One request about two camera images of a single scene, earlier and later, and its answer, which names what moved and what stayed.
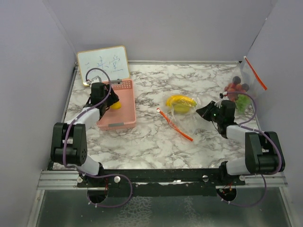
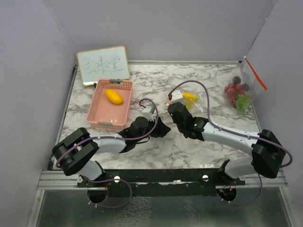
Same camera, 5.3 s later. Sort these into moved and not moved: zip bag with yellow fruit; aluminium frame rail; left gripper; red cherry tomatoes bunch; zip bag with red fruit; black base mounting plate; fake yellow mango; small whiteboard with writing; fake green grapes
Moved: zip bag with yellow fruit; left gripper; fake yellow mango
Not moved: zip bag with red fruit; small whiteboard with writing; aluminium frame rail; red cherry tomatoes bunch; fake green grapes; black base mounting plate
